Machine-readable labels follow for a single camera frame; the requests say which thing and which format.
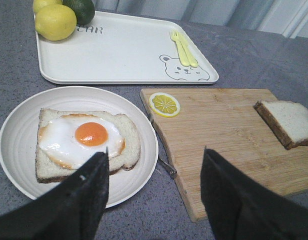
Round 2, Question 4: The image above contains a wooden cutting board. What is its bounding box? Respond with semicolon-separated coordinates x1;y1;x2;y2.
140;88;308;222

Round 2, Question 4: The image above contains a yellow plastic knife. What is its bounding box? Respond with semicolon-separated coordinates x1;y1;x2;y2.
178;33;198;68

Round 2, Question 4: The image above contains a yellow plastic fork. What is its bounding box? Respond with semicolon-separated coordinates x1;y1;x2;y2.
170;30;190;67

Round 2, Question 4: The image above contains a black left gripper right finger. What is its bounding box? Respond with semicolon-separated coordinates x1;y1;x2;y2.
200;148;308;240

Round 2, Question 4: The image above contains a metal cutting board handle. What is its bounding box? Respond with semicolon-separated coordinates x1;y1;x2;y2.
147;113;177;179

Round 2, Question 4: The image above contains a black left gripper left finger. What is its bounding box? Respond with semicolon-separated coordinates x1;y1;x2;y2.
0;152;109;240

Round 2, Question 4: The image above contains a green lime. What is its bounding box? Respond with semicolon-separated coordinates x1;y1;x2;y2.
62;0;95;25

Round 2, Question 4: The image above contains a yellow lemon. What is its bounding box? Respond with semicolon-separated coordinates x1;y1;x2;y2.
35;4;77;41
33;0;63;14

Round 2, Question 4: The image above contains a lemon slice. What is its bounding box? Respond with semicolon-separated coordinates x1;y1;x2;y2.
149;92;181;118

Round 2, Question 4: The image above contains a bread slice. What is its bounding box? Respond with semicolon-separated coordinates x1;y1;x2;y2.
36;108;141;184
254;100;308;150

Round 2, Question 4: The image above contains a yellow lemon front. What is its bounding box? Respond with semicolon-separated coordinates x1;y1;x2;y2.
35;4;77;41

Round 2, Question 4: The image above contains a white bear-print tray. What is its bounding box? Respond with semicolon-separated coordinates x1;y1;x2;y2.
36;11;219;85

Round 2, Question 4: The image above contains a white round plate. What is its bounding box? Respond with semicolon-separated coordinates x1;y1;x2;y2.
0;86;158;208

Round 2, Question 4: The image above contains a yellow lemon rear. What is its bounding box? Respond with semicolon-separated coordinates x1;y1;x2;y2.
33;0;63;14

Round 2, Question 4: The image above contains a fried egg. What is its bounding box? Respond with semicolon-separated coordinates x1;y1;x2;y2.
38;114;125;170

